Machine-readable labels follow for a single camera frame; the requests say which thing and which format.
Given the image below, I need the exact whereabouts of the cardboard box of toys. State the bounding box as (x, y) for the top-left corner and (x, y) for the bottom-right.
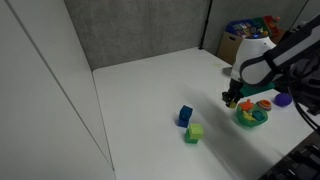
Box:
(217, 15), (285, 64)

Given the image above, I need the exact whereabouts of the rainbow stacking ring toy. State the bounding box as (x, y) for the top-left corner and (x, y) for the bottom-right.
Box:
(257, 99), (271, 111)

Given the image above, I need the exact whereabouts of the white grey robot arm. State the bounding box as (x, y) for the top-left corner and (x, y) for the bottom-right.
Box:
(222, 14), (320, 108)

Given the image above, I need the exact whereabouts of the grey metal mounting plate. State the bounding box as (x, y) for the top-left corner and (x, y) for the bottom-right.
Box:
(222, 67), (232, 78)

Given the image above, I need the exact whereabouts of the blue block stack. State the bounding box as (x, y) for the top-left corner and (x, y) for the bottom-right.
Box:
(178, 105), (193, 128)

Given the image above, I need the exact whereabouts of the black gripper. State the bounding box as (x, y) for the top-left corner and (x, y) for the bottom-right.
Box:
(222, 79), (244, 107)

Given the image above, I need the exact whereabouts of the purple round toy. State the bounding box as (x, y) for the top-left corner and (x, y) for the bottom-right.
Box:
(274, 93), (292, 107)

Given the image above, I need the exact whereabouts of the blue toy piece in bowl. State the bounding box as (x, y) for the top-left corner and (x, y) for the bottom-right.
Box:
(252, 110), (265, 121)

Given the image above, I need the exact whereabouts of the green translucent bowl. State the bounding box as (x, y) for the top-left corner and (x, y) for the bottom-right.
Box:
(236, 105), (268, 128)

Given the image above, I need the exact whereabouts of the green cutting board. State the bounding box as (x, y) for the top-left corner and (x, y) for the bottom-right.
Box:
(240, 83), (275, 97)

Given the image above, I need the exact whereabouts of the yellow toy piece in bowl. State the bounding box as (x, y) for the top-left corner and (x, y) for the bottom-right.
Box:
(243, 111), (256, 121)

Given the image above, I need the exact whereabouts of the yellow toy piece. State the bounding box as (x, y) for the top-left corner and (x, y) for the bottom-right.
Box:
(243, 111), (256, 121)
(229, 101), (237, 109)

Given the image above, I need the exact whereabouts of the black tripod pole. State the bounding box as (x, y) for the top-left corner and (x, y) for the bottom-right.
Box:
(198, 0), (213, 50)

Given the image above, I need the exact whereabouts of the black cable bundle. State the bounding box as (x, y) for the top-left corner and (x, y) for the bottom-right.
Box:
(289, 86), (320, 134)

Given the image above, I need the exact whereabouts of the green block stack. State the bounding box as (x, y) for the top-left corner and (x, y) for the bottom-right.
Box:
(185, 124), (204, 144)

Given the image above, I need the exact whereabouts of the orange toy piece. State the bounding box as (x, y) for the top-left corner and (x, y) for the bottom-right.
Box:
(239, 99), (254, 111)

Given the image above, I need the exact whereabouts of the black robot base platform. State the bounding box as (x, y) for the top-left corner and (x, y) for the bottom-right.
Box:
(258, 133), (320, 180)

